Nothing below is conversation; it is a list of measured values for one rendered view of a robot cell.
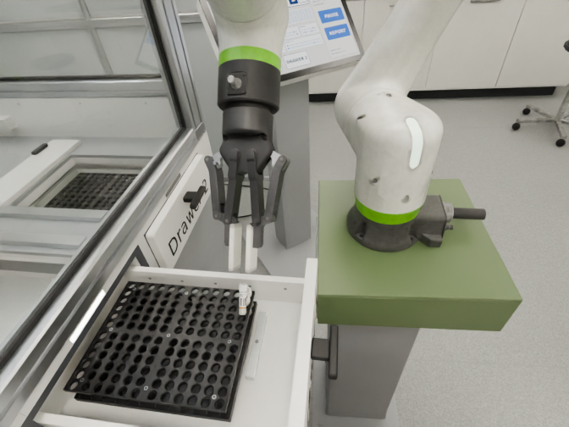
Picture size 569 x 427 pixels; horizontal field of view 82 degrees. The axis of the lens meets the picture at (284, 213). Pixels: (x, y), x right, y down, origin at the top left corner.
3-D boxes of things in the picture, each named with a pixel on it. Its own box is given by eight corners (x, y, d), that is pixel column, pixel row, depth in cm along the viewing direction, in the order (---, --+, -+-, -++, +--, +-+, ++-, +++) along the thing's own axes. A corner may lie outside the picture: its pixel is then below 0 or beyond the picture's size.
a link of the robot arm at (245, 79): (289, 84, 53) (236, 87, 55) (264, 50, 41) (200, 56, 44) (287, 121, 53) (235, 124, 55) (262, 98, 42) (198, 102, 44)
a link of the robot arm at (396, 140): (400, 172, 71) (417, 84, 58) (435, 220, 59) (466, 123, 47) (342, 180, 70) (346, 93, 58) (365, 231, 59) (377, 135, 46)
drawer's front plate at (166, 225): (212, 188, 89) (203, 152, 81) (170, 274, 67) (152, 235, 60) (207, 188, 89) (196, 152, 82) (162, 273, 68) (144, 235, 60)
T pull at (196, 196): (207, 189, 75) (205, 184, 74) (196, 210, 69) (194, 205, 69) (191, 189, 75) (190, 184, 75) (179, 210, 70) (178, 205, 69)
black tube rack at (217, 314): (259, 313, 57) (254, 291, 53) (234, 428, 44) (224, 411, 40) (141, 302, 60) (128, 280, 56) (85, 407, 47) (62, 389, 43)
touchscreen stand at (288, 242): (360, 259, 172) (387, 50, 105) (285, 299, 157) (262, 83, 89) (307, 208, 205) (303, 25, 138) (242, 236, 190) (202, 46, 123)
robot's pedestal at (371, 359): (387, 352, 134) (429, 213, 84) (400, 439, 112) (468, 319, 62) (313, 349, 137) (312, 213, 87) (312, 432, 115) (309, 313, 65)
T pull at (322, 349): (338, 328, 47) (338, 323, 46) (337, 381, 42) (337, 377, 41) (312, 325, 48) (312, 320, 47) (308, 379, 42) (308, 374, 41)
